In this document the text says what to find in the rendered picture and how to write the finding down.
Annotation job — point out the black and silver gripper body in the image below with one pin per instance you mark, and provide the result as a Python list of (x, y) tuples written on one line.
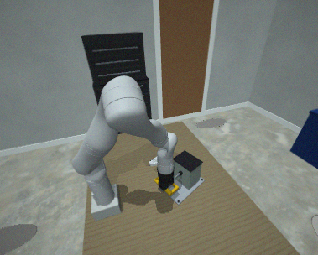
[(164, 173)]

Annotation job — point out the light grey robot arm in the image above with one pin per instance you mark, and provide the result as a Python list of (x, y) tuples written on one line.
[(125, 112)]

